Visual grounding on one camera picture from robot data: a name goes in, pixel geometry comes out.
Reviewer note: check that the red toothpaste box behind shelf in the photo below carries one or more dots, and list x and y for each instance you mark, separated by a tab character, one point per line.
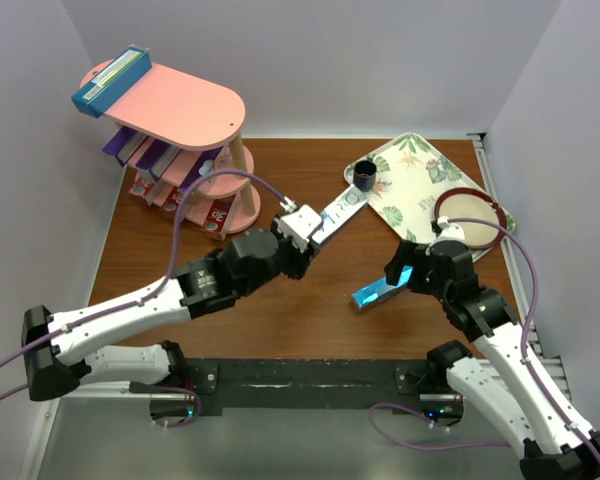
141	190

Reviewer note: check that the red 3D toothpaste box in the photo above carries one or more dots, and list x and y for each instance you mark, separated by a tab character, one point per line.
218	219

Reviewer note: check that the red rimmed beige plate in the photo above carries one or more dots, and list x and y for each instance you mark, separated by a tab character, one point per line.
470	203

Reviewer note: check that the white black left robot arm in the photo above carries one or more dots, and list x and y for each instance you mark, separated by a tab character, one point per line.
57	347

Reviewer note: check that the shiny blue toothpaste box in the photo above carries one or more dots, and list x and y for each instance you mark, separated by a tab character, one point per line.
378	291

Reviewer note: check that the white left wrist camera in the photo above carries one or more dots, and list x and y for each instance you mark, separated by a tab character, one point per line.
299	223

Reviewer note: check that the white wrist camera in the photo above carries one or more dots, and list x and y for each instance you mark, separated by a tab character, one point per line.
447	230
299	223

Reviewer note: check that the pink three tier shelf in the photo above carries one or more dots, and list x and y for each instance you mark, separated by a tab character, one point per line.
195	115

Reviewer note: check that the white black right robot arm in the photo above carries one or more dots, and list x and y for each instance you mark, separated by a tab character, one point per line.
551	439

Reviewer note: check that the floral leaf print tray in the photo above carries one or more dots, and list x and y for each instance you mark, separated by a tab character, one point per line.
411	175

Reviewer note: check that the black front base bar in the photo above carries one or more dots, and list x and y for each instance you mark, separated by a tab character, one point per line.
318	384

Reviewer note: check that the red silver toothpaste box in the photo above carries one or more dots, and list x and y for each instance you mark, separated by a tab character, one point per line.
174	200

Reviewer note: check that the blue green toothpaste box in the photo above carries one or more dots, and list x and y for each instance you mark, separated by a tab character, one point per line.
97	95

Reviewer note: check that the purple toothpaste box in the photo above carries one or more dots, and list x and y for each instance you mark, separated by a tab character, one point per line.
124	144
155	160

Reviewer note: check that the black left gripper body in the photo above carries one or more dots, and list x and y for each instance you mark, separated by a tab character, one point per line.
290	260

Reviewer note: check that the dark blue mug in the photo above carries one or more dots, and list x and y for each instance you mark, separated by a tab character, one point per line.
364	175

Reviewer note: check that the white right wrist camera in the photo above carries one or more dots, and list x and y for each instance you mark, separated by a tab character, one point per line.
447	230

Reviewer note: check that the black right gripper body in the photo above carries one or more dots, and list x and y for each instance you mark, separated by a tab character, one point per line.
421	279

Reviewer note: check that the aluminium frame rail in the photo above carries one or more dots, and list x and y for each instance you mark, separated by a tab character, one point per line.
478	141

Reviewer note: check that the silver R&O sensitive toothpaste box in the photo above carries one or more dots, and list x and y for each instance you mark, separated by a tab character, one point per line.
202	166

